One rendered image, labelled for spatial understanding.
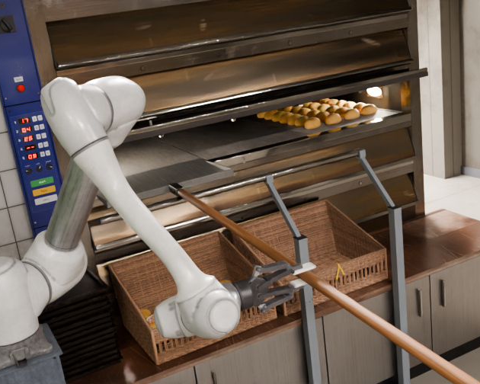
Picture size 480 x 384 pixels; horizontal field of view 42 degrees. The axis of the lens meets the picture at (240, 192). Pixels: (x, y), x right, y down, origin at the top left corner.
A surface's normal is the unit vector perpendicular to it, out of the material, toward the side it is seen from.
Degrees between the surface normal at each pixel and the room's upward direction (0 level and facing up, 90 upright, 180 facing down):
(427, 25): 90
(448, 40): 90
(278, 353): 90
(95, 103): 65
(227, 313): 77
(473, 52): 90
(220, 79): 70
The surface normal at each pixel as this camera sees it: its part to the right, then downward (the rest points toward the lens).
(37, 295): 0.92, -0.04
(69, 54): 0.38, -0.12
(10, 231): 0.45, 0.22
